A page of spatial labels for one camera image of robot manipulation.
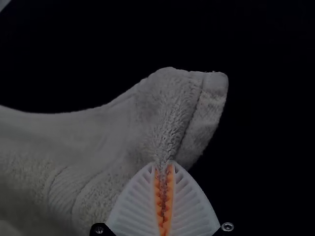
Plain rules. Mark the black mat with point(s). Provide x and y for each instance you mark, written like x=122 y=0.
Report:
x=258 y=73

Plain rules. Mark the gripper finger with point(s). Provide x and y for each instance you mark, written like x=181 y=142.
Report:
x=189 y=209
x=135 y=209

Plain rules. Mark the pale towel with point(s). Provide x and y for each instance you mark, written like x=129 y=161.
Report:
x=98 y=137

